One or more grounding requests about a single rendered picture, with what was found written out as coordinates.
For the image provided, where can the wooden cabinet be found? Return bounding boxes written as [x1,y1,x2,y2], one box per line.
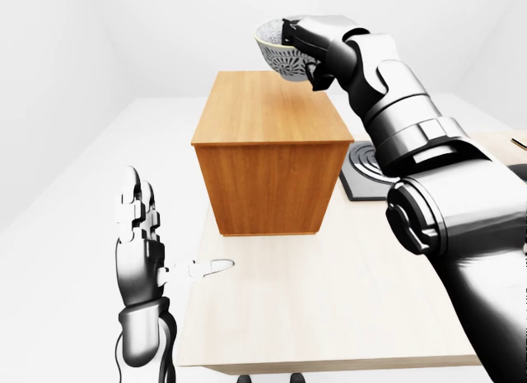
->
[190,70,356,237]

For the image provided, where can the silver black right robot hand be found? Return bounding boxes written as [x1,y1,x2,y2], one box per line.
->
[281,15,356,92]

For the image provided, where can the flat dark stove plate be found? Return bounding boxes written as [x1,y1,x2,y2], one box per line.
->
[338,140,397,203]

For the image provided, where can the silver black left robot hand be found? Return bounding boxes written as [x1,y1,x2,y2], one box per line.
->
[114,165,236,310]

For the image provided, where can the grey patterned bowl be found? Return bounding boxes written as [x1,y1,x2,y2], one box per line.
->
[254,18,320,83]

